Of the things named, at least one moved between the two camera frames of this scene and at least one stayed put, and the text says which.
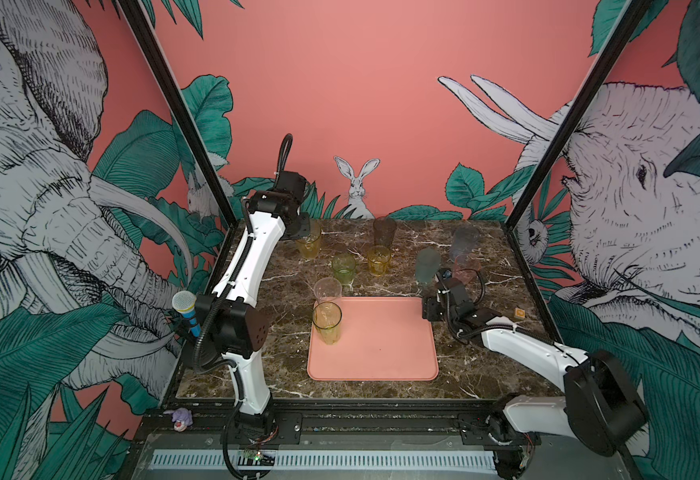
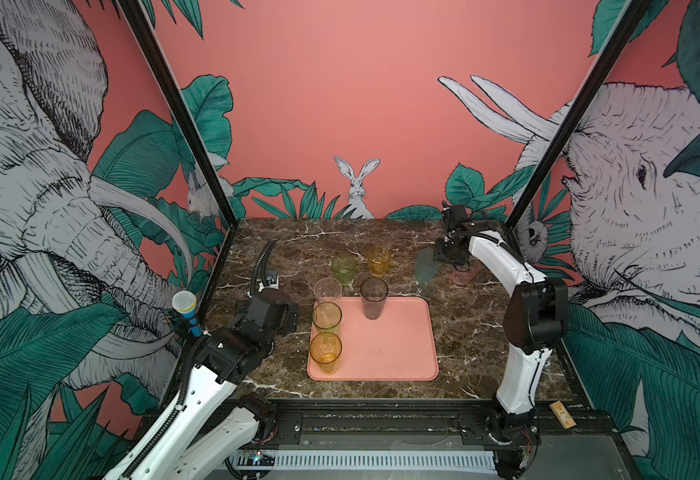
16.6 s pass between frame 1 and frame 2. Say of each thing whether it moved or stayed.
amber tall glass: moved
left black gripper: moved
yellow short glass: stayed
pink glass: stayed
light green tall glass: stayed
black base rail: stayed
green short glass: stayed
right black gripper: moved
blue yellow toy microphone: stayed
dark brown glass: moved
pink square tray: stayed
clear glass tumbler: stayed
